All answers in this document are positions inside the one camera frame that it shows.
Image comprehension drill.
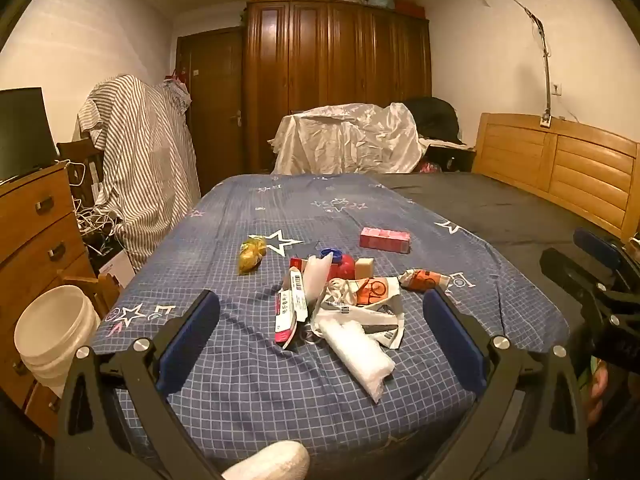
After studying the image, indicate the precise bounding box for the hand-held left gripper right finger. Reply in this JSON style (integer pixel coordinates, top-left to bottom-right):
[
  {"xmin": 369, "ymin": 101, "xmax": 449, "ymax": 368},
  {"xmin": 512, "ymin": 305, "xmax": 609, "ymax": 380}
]
[{"xmin": 421, "ymin": 287, "xmax": 588, "ymax": 480}]

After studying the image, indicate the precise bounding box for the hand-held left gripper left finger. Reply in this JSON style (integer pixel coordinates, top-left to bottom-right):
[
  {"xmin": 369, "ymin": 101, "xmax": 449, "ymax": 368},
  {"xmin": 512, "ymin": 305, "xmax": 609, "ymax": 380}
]
[{"xmin": 55, "ymin": 289, "xmax": 223, "ymax": 480}]

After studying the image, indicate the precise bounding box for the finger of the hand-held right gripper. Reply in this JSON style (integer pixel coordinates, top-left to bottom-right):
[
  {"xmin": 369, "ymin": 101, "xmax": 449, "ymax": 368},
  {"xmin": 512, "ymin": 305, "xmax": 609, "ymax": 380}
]
[
  {"xmin": 573, "ymin": 228, "xmax": 640, "ymax": 286},
  {"xmin": 539, "ymin": 247, "xmax": 616, "ymax": 331}
]

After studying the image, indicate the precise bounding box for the orange packet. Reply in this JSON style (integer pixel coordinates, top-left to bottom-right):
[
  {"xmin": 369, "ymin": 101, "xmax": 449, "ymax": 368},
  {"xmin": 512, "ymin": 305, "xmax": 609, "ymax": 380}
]
[{"xmin": 398, "ymin": 268, "xmax": 451, "ymax": 293}]

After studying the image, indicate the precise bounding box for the white plastic bag orange print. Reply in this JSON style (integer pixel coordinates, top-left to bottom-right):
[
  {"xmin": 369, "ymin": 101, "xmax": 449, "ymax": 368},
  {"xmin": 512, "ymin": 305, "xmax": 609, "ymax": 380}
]
[{"xmin": 310, "ymin": 275, "xmax": 406, "ymax": 350}]

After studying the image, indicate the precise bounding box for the white bubble wrap roll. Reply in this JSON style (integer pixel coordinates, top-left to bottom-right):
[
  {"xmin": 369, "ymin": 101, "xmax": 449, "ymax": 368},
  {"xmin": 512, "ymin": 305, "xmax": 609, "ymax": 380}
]
[{"xmin": 317, "ymin": 317, "xmax": 396, "ymax": 403}]

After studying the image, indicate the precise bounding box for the white pink striped carton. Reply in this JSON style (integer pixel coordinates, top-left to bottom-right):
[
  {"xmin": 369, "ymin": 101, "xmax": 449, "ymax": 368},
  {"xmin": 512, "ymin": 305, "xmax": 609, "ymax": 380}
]
[{"xmin": 272, "ymin": 266, "xmax": 308, "ymax": 350}]

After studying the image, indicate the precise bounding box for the white plastic bucket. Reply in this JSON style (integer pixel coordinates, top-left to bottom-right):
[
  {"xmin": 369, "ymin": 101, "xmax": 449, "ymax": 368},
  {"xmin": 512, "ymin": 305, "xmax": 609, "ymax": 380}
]
[{"xmin": 14, "ymin": 285, "xmax": 101, "ymax": 401}]

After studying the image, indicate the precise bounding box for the person's right hand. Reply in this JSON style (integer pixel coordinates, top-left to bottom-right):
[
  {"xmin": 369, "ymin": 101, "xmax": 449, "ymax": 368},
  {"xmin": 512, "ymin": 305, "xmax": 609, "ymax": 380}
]
[{"xmin": 585, "ymin": 362, "xmax": 623, "ymax": 428}]

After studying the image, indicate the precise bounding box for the wooden headboard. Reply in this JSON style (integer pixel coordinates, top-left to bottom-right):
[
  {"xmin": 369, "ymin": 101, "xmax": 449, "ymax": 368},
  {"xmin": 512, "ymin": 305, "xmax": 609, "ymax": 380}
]
[{"xmin": 472, "ymin": 112, "xmax": 640, "ymax": 241}]

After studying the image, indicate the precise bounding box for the black bed sheet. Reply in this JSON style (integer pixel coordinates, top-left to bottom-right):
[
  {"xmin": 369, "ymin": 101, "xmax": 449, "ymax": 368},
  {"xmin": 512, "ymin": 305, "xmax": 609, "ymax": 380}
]
[{"xmin": 385, "ymin": 172, "xmax": 631, "ymax": 361}]

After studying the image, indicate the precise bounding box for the light wooden chair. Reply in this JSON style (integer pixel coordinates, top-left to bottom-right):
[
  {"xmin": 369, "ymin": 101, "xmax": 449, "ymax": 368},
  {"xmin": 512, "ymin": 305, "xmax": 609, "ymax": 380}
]
[{"xmin": 56, "ymin": 270, "xmax": 121, "ymax": 318}]

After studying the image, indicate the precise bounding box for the white knife block box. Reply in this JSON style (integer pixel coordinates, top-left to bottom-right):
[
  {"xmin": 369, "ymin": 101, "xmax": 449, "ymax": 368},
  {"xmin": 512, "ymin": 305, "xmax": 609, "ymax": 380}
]
[{"xmin": 97, "ymin": 247, "xmax": 136, "ymax": 291}]

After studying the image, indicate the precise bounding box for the yellow snack packet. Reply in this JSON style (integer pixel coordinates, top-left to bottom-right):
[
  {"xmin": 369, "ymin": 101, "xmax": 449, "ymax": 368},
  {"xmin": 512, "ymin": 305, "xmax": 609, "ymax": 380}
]
[{"xmin": 237, "ymin": 237, "xmax": 268, "ymax": 276}]

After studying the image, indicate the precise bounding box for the pink cardboard box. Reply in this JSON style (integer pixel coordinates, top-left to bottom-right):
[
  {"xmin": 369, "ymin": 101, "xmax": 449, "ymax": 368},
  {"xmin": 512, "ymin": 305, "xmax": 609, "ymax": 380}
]
[{"xmin": 359, "ymin": 226, "xmax": 412, "ymax": 254}]

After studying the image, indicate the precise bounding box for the blue star-print bed sheet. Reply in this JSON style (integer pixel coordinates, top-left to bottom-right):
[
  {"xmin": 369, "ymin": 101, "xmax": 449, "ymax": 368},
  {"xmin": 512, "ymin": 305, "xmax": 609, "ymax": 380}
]
[{"xmin": 92, "ymin": 172, "xmax": 571, "ymax": 461}]

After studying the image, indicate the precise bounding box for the thin bent metal pole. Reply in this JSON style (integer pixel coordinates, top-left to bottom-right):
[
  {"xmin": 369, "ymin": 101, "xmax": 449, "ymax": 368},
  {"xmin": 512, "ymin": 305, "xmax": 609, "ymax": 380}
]
[{"xmin": 460, "ymin": 0, "xmax": 553, "ymax": 128}]

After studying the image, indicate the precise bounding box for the dark wooden nightstand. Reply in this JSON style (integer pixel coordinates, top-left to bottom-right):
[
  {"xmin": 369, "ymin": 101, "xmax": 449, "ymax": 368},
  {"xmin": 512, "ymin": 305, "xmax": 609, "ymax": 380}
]
[{"xmin": 419, "ymin": 140, "xmax": 476, "ymax": 175}]

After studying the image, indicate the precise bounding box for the wooden dresser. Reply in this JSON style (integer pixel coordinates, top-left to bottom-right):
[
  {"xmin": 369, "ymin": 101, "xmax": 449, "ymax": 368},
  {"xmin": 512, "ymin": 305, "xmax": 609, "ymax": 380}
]
[{"xmin": 0, "ymin": 162, "xmax": 96, "ymax": 426}]

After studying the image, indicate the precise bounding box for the grey striped cloth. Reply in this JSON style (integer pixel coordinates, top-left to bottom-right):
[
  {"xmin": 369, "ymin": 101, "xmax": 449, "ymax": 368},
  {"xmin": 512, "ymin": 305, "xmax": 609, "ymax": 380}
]
[{"xmin": 77, "ymin": 74, "xmax": 202, "ymax": 268}]

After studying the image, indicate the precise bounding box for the black cloth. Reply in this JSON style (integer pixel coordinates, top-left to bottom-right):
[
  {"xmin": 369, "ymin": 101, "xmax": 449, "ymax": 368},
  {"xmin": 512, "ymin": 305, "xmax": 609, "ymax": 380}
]
[{"xmin": 404, "ymin": 96, "xmax": 461, "ymax": 143}]

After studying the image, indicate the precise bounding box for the dark wooden chair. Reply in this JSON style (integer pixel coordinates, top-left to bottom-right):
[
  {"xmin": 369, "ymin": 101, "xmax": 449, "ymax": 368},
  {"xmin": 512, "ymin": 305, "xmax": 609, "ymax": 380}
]
[{"xmin": 56, "ymin": 137, "xmax": 106, "ymax": 201}]

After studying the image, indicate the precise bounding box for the white satin sheet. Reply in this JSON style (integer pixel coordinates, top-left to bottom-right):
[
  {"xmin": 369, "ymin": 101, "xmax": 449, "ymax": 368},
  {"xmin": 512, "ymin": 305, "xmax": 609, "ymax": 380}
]
[{"xmin": 269, "ymin": 102, "xmax": 426, "ymax": 175}]

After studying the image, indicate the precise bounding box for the brown wooden door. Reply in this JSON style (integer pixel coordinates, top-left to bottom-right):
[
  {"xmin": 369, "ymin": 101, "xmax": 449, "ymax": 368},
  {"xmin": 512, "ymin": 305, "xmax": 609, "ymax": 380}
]
[{"xmin": 176, "ymin": 27, "xmax": 246, "ymax": 196}]

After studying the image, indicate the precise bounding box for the black monitor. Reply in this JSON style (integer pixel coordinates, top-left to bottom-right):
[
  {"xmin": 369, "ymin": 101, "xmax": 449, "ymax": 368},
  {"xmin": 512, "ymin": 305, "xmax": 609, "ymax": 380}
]
[{"xmin": 0, "ymin": 87, "xmax": 60, "ymax": 183}]

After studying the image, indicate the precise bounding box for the dark wooden wardrobe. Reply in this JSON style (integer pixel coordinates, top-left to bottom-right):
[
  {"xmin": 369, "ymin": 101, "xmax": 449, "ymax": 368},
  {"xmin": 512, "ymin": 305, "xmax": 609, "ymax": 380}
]
[{"xmin": 243, "ymin": 0, "xmax": 432, "ymax": 173}]

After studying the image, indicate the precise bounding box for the tangle of white cables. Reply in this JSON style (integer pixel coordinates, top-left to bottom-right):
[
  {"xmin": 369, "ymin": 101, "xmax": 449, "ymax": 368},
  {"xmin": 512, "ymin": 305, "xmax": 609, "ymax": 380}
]
[{"xmin": 65, "ymin": 160, "xmax": 126, "ymax": 256}]

